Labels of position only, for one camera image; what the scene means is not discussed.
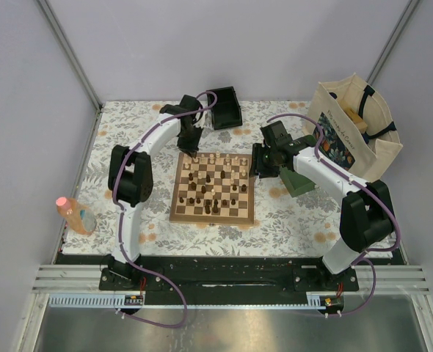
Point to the floral table mat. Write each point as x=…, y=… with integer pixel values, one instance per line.
x=284, y=226

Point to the cream canvas tote bag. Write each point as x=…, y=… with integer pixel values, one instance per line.
x=367, y=155

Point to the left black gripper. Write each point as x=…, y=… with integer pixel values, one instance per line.
x=191, y=149

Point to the wooden chess board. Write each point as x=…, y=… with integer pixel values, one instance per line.
x=213, y=188

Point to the pink capped bottle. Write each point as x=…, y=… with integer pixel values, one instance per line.
x=79, y=218

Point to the green metal tray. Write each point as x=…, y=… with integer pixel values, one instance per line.
x=295, y=183

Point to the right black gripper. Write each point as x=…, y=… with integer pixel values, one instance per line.
x=257, y=166

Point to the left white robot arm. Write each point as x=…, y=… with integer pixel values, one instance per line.
x=131, y=175

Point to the black plastic bin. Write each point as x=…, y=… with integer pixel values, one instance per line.
x=226, y=112

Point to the white slotted cable duct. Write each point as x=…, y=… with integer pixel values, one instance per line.
x=213, y=298

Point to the wooden box in bag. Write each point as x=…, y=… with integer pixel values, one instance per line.
x=358, y=121

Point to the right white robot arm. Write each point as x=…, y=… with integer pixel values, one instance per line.
x=367, y=215

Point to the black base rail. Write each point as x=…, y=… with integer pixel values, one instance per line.
x=299, y=275

